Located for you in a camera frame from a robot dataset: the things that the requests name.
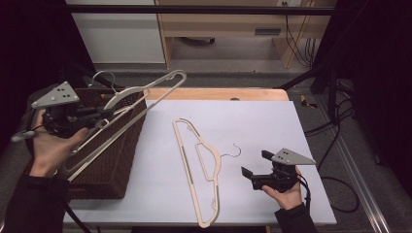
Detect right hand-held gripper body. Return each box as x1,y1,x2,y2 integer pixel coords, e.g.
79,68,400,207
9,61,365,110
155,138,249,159
251,148,317,193

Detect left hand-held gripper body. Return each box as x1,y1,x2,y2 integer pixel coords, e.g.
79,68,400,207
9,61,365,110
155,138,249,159
31,81,86,139

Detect cream plastic clothes hanger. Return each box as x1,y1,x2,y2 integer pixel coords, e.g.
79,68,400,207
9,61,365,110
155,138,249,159
171,117,243,229
59,69,189,183

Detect brown woven basket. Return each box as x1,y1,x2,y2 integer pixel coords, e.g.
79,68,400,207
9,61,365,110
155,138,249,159
23,87,149,200

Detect person's right hand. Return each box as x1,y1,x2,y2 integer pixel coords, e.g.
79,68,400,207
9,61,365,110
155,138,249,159
260,167,304,212

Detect person's left hand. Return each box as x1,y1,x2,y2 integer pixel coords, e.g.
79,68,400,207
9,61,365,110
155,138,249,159
28,110,89,179

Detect black curtain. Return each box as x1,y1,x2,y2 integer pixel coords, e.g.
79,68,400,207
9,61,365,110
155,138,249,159
312,0,412,188
0,0,97,153

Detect yellow and black tool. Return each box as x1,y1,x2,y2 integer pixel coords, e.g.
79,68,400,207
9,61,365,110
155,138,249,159
298,94,319,110

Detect white cabinet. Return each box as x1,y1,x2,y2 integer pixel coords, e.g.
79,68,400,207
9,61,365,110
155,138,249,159
64,0,166,65

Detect black metal stand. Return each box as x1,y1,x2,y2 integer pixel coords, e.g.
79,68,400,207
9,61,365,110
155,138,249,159
277,62,342,122

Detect beige wooden desk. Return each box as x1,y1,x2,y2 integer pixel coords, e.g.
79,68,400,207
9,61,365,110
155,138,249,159
154,0,338,70

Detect black horizontal bar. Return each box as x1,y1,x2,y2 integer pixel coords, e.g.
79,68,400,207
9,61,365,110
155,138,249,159
63,4,336,17

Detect white power socket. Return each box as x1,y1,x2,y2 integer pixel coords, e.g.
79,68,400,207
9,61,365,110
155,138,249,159
276,0,302,8

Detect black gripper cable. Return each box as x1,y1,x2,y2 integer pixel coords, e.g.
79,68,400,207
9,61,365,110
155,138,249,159
63,203,93,233
295,174,313,216

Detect grey cable plug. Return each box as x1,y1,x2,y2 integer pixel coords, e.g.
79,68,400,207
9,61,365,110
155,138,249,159
11,129,37,144

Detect black floor cable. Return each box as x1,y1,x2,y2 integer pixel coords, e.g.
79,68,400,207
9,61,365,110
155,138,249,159
303,96,361,215

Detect metal floor rail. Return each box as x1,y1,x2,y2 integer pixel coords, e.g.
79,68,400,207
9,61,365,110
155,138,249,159
314,95,394,233

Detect black hanging cables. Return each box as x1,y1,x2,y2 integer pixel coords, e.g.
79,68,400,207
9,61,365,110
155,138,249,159
284,14,318,68

